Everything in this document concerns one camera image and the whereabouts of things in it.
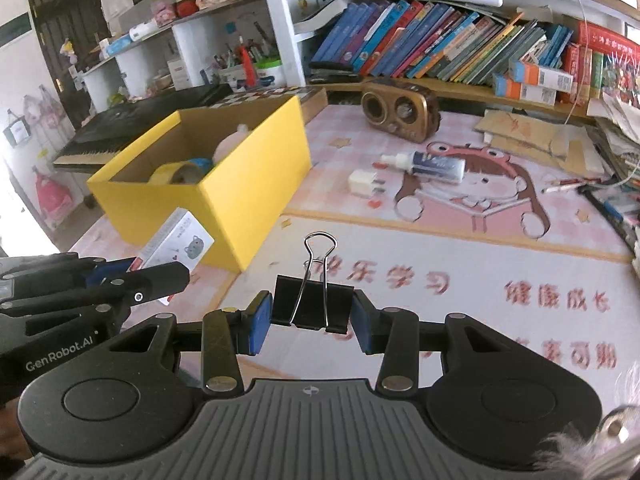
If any white pen holder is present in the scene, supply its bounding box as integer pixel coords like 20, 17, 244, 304
217, 65, 251, 86

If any dark wooden door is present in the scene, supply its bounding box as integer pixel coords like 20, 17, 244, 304
25, 0, 108, 126

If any grey furry keychain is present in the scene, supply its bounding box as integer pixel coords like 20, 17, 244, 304
535, 405, 640, 480

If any white bookshelf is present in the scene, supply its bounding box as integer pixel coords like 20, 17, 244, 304
80, 0, 640, 126

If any bunch of pens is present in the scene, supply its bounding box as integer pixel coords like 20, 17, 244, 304
212, 22, 278, 68

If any black electronic keyboard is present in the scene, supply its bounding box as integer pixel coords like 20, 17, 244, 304
52, 84, 233, 173

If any yellow cardboard box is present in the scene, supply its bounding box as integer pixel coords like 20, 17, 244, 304
87, 95, 313, 273

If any cardboard sheet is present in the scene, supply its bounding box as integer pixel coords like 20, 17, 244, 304
472, 110, 606, 176

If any pink plush toy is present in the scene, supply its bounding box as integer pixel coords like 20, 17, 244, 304
212, 124, 251, 166

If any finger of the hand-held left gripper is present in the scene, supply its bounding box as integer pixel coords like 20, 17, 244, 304
0, 252, 138, 288
0, 262, 192, 331

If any pink tissue pack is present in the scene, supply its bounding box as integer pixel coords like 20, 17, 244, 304
152, 2, 176, 28

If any wooden chessboard box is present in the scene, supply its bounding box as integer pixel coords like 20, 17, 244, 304
207, 85, 328, 126

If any long row of leaning books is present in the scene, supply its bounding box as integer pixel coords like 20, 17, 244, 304
310, 0, 640, 106

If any red white pen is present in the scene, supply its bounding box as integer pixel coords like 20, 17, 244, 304
542, 176, 603, 195

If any black binder clip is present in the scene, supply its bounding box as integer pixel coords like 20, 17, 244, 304
270, 232, 356, 336

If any curved white open book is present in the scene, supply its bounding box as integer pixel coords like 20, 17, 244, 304
292, 0, 351, 36

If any white cable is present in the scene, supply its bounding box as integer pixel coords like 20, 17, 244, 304
550, 0, 601, 126

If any small hanging picture frame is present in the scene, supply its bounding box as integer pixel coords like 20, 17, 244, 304
2, 110, 33, 148

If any white blue cream tube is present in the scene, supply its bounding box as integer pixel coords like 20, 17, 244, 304
372, 150, 468, 186

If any white charger plug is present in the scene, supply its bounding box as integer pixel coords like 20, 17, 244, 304
347, 169, 386, 198

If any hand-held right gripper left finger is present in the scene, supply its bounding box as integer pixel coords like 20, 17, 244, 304
102, 290, 274, 397

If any pink printed desk mat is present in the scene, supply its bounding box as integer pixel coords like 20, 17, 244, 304
67, 87, 640, 480

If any blue tissue pack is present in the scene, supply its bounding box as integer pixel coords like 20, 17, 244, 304
100, 35, 132, 58

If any green lid white canister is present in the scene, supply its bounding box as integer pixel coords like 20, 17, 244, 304
254, 57, 286, 88

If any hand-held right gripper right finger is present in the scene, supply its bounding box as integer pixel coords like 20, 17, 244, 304
349, 290, 521, 396

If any yellow tape roll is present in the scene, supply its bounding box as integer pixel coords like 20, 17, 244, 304
150, 160, 216, 184

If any white box with red label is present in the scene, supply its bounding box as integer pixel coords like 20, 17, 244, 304
166, 57, 191, 91

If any small white printed box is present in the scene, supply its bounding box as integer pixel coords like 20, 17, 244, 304
131, 207, 216, 306

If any pink dress wall decoration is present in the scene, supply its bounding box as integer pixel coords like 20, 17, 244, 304
32, 167, 76, 226

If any brown retro radio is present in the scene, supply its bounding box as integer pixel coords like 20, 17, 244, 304
361, 80, 441, 143

